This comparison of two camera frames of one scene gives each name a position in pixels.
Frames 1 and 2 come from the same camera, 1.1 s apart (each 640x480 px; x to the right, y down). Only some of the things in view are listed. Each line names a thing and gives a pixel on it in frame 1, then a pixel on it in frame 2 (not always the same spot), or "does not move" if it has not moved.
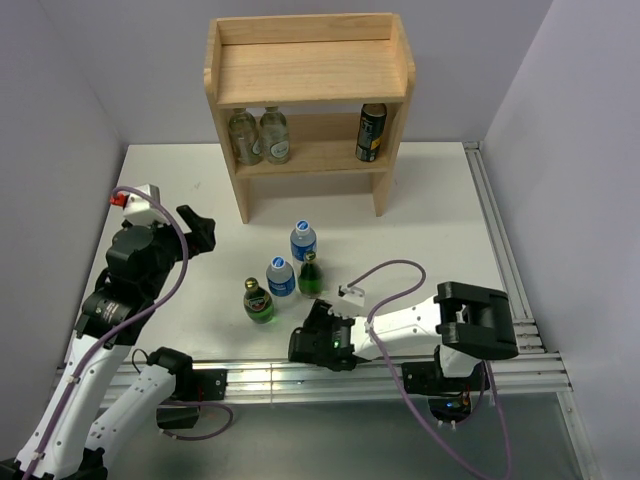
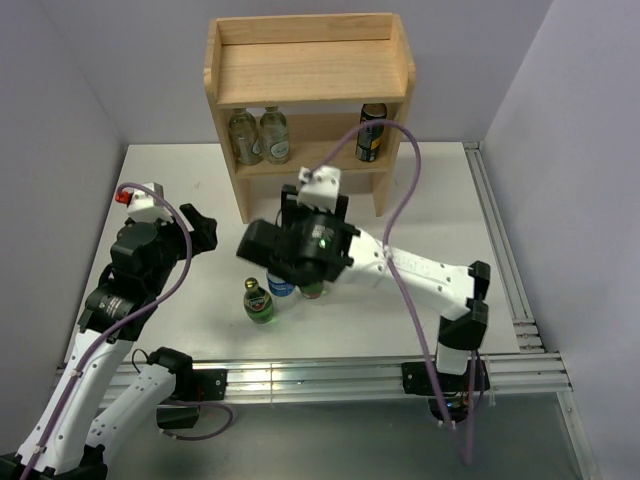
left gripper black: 201,235 does not move
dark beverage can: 370,131 does not move
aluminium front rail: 391,379 does not move
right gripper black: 321,315 → 291,208
